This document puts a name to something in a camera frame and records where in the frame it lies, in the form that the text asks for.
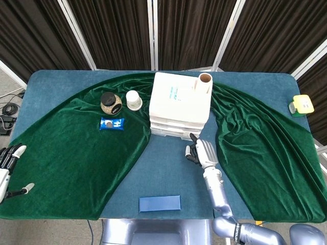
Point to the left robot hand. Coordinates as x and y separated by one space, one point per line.
5 160

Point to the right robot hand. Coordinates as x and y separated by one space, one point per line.
207 153

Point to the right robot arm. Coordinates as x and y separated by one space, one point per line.
217 189

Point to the black power adapter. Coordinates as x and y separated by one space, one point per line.
6 125

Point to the green velvet cloth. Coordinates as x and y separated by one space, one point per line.
64 158

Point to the white roll with cardboard core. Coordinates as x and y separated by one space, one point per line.
205 86

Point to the blue rectangular box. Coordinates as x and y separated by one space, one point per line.
159 203

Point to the white cup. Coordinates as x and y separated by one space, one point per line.
133 99

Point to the silver-blue robot torso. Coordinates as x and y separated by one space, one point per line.
153 232

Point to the blue cookie pack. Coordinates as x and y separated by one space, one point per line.
112 124

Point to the yellow and green device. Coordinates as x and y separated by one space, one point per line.
302 104

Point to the glass jar with black lid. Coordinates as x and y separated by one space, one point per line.
111 103

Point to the black curtain folding screen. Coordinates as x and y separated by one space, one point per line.
122 33

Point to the white plastic drawer unit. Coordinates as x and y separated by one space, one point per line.
178 102

